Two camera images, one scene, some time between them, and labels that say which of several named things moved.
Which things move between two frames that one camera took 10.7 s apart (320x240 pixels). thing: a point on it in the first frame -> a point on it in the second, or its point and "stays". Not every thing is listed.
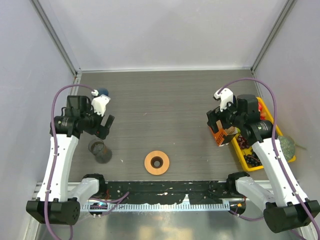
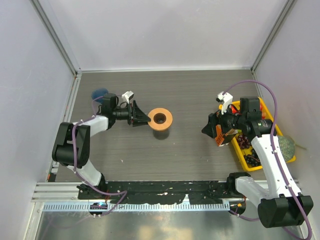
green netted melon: [288, 146] stays
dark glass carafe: [103, 154] -> [161, 135]
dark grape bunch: [252, 160] stays
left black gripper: [104, 129] -> [137, 115]
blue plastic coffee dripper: [103, 91] stays
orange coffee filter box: [219, 136] stays
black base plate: [151, 192] stays
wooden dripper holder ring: [156, 162] -> [161, 119]
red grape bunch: [243, 142] stays
